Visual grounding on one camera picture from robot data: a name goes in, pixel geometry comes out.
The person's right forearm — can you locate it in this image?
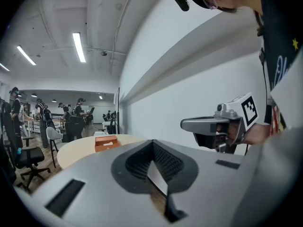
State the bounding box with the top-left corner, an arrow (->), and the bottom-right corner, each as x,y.
242,122 -> 273,146

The black-framed whiteboard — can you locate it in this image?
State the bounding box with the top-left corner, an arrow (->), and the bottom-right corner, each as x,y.
117,87 -> 121,135

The person's right hand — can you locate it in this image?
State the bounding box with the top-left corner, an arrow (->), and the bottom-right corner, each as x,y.
216,121 -> 240,143

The black mesh-back office chair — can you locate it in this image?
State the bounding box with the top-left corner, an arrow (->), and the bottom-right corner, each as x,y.
62,115 -> 86,143

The wooden desk with white legs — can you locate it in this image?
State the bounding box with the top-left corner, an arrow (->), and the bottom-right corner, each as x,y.
23,116 -> 41,137

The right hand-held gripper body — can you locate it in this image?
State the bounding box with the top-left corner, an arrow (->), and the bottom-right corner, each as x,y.
180,92 -> 259,155

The person's dark printed t-shirt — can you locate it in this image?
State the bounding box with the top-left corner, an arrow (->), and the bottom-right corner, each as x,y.
254,0 -> 303,133

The orange box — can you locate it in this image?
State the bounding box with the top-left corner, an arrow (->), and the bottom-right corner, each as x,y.
94,135 -> 122,153

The black high-back chair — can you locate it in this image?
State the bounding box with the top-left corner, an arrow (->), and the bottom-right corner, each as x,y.
109,111 -> 118,135

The white shell chair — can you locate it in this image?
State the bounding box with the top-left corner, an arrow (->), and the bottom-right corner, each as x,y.
45,126 -> 63,169

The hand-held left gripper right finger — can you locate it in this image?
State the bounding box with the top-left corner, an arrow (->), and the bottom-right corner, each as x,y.
152,141 -> 185,183

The black office chair with armrests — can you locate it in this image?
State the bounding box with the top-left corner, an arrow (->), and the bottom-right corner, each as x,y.
0,97 -> 52,194

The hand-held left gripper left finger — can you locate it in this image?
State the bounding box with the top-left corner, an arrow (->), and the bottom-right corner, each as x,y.
125,141 -> 153,182

